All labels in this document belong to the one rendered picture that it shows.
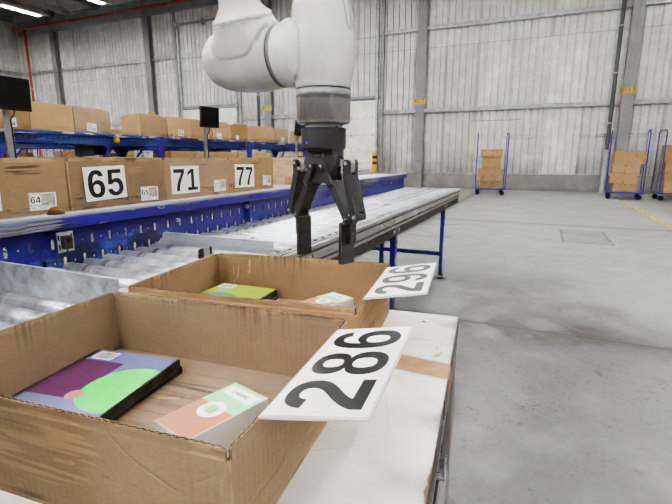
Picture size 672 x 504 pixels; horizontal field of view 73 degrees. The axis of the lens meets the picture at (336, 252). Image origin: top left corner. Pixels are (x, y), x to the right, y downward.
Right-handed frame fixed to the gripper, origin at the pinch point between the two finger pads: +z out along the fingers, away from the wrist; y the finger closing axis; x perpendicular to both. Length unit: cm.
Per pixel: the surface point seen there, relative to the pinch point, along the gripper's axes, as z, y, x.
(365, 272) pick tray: 7.0, 0.9, -12.0
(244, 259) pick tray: 6.1, 24.1, 0.9
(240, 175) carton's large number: -7, 131, -68
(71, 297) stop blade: 15, 52, 28
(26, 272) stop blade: 11, 65, 33
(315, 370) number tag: 4.4, -27.4, 26.8
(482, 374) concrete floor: 90, 39, -143
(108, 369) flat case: 11.6, 2.3, 36.2
